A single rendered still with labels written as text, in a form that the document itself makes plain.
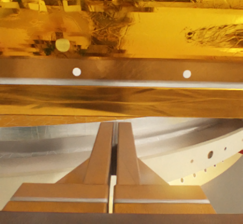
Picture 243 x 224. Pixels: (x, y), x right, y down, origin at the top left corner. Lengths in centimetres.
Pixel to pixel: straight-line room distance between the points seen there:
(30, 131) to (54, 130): 3
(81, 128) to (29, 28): 14
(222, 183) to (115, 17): 38
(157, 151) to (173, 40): 15
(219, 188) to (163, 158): 21
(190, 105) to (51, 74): 21
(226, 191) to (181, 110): 24
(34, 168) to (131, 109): 15
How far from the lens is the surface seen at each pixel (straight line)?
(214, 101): 29
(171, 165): 27
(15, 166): 25
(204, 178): 40
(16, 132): 26
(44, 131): 25
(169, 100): 26
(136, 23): 22
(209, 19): 24
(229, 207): 47
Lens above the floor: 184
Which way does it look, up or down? 15 degrees down
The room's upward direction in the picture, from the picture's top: 1 degrees clockwise
